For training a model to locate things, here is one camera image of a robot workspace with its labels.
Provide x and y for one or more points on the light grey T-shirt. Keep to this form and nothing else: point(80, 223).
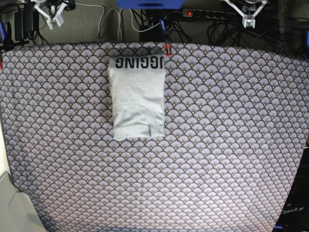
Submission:
point(137, 92)

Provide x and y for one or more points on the red black table clamp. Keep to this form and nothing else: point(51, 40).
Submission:
point(167, 49)

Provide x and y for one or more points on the patterned fan-print tablecloth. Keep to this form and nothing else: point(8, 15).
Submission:
point(236, 122)

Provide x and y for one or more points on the blue box overhead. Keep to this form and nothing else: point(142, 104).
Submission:
point(150, 4)

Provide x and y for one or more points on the black power adapter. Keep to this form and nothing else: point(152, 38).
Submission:
point(26, 22)

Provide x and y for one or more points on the beige plastic bin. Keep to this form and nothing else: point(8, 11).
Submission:
point(17, 213)

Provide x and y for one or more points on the black power strip red switch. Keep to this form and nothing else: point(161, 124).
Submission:
point(208, 14)

